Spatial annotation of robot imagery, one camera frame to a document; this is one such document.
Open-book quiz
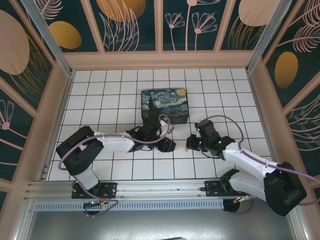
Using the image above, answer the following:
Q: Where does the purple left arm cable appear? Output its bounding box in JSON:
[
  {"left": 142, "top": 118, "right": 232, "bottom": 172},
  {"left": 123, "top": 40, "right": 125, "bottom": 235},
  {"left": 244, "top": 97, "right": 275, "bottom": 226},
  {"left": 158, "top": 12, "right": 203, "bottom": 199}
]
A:
[{"left": 58, "top": 113, "right": 174, "bottom": 218}]

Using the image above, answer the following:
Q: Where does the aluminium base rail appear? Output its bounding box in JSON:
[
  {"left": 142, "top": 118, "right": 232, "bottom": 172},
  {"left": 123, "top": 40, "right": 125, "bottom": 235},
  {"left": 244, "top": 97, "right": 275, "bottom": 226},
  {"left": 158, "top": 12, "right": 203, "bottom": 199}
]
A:
[{"left": 24, "top": 181, "right": 227, "bottom": 201}]

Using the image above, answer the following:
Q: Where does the black box with starry-night lid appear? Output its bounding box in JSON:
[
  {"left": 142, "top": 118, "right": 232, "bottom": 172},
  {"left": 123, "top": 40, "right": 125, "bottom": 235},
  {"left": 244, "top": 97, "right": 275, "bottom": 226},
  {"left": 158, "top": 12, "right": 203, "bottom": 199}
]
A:
[{"left": 140, "top": 87, "right": 189, "bottom": 125}]

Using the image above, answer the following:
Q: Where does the aluminium frame post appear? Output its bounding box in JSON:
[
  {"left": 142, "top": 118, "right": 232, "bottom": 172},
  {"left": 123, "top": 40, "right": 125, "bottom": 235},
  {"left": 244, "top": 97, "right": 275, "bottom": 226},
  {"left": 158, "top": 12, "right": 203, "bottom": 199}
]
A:
[
  {"left": 19, "top": 0, "right": 76, "bottom": 78},
  {"left": 245, "top": 0, "right": 297, "bottom": 74}
]

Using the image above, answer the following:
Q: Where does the grey slotted cable duct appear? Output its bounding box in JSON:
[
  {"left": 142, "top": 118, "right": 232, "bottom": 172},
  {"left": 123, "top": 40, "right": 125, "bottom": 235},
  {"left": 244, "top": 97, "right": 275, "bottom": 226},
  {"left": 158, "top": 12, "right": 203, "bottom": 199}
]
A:
[{"left": 33, "top": 199, "right": 225, "bottom": 211}]

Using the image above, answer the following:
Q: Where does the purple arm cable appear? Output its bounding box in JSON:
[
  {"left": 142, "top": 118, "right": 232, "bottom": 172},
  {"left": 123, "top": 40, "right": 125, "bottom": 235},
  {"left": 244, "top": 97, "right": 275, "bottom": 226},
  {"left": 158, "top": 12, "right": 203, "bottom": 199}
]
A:
[
  {"left": 198, "top": 114, "right": 320, "bottom": 216},
  {"left": 58, "top": 113, "right": 174, "bottom": 218}
]

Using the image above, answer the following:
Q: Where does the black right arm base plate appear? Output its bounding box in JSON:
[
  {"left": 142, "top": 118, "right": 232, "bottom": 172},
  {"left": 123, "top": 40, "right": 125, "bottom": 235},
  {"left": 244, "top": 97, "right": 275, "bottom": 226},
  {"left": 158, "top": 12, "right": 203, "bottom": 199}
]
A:
[{"left": 204, "top": 179, "right": 241, "bottom": 198}]

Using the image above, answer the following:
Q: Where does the grey metal sheet panel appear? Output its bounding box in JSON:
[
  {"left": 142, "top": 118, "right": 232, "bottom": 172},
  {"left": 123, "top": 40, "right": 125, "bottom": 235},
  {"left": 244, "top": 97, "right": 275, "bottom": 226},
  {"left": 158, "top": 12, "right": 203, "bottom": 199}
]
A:
[{"left": 24, "top": 209, "right": 296, "bottom": 240}]

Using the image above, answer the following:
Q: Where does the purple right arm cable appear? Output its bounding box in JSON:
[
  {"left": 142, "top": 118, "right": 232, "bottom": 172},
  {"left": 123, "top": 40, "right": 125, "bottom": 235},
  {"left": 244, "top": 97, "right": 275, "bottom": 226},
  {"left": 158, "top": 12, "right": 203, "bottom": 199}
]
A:
[{"left": 198, "top": 114, "right": 320, "bottom": 216}]

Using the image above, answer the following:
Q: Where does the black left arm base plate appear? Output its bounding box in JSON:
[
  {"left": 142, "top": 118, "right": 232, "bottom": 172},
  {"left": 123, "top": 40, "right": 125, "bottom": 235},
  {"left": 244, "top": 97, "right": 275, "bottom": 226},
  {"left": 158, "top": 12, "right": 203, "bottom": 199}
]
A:
[{"left": 71, "top": 182, "right": 118, "bottom": 200}]

